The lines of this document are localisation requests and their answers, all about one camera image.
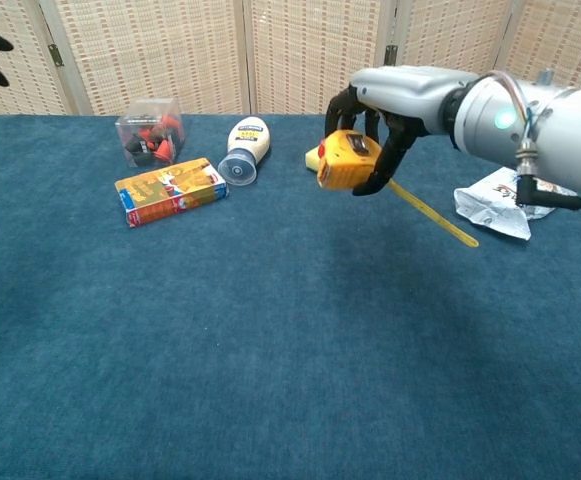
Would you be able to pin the white squeeze sauce bottle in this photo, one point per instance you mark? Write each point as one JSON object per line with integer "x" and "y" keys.
{"x": 247, "y": 137}

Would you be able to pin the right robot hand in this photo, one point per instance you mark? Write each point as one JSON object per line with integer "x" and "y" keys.
{"x": 405, "y": 95}

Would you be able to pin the metal screen hinge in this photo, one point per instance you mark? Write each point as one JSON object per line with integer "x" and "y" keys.
{"x": 56, "y": 55}
{"x": 390, "y": 55}

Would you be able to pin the woven folding screen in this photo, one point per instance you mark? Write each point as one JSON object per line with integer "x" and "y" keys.
{"x": 170, "y": 50}

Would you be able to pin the yellow tape measure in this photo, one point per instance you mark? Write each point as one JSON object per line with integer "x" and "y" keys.
{"x": 342, "y": 170}

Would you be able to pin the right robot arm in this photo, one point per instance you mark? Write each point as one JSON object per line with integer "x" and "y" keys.
{"x": 570, "y": 130}

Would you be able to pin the orange yellow carton box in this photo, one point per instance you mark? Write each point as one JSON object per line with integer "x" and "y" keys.
{"x": 170, "y": 192}

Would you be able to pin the clear box of binder clips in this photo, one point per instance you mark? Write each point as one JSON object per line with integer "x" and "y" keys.
{"x": 145, "y": 140}

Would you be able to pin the yellow sponge block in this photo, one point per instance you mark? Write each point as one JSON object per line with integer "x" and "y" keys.
{"x": 311, "y": 159}

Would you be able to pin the white crumpled snack bag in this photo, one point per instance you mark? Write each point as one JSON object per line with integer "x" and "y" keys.
{"x": 490, "y": 210}

